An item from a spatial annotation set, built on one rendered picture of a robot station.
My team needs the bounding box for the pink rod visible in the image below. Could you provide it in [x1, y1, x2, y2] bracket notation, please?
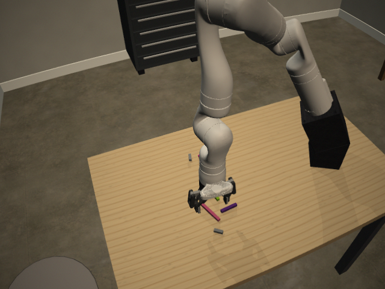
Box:
[201, 204, 220, 222]

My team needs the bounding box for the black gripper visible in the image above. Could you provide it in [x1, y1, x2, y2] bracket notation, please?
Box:
[188, 177, 236, 214]

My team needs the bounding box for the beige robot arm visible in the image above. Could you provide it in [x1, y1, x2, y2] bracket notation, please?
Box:
[192, 0, 333, 200]

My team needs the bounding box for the purple rod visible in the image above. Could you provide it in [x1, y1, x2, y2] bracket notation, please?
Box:
[220, 203, 237, 213]

